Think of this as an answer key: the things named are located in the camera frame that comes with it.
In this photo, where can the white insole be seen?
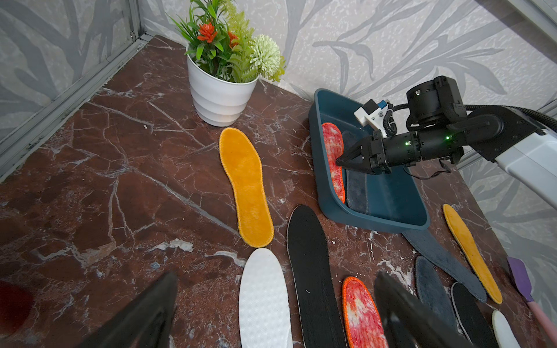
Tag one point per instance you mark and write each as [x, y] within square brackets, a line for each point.
[502, 330]
[264, 311]

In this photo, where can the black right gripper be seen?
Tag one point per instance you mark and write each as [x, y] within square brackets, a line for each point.
[369, 156]

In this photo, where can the black insole left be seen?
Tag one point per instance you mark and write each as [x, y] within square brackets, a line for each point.
[308, 252]

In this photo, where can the yellow fuzzy insole left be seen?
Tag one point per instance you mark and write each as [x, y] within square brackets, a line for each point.
[243, 167]

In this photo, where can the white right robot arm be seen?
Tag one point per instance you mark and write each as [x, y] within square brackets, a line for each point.
[520, 141]

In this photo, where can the red orange-edged insole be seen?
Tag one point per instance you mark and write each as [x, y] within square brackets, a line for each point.
[334, 145]
[362, 320]

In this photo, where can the black insole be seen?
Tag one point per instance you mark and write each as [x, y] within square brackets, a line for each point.
[308, 252]
[475, 327]

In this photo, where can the potted artificial plant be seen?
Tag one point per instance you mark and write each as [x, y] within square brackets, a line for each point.
[225, 59]

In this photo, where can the black insole right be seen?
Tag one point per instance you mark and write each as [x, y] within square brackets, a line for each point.
[475, 327]

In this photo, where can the white insole left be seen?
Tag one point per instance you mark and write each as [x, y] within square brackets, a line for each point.
[264, 311]

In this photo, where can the yellow fuzzy insole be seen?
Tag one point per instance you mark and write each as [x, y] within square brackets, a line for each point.
[243, 167]
[465, 240]

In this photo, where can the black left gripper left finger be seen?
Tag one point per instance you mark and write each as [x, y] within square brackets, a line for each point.
[146, 321]

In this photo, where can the dark grey fuzzy insole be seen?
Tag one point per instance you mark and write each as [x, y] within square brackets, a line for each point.
[357, 191]

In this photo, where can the yellow fuzzy insole right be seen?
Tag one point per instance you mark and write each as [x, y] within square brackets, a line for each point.
[465, 240]

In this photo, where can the white insole right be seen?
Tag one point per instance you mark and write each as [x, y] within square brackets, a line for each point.
[502, 330]

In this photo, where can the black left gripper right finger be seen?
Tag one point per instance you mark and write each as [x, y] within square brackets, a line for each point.
[409, 323]

